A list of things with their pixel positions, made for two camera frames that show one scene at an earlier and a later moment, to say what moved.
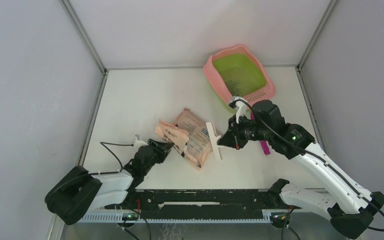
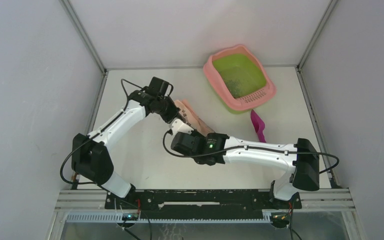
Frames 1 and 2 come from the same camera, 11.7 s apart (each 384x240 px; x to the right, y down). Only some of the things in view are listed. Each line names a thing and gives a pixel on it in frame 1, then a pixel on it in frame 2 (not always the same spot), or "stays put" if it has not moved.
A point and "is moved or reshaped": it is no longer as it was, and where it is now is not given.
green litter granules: [241, 83] stays put
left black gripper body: [157, 154] -> [166, 109]
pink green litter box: [238, 71] stays put
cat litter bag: [190, 135] is moved or reshaped
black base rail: [199, 203] stays put
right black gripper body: [249, 130] -> [194, 134]
